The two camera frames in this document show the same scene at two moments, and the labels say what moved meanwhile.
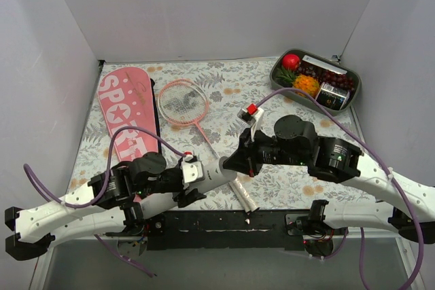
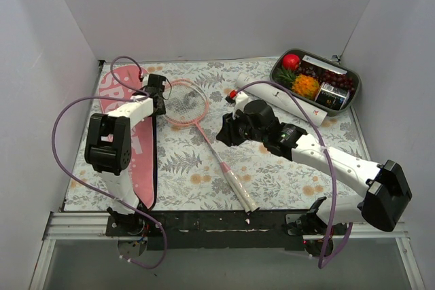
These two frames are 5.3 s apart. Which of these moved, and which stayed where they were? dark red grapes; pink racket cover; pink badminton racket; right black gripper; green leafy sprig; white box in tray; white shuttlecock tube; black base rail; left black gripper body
Moved: right black gripper; left black gripper body; white shuttlecock tube
Stayed: pink badminton racket; green leafy sprig; black base rail; white box in tray; pink racket cover; dark red grapes
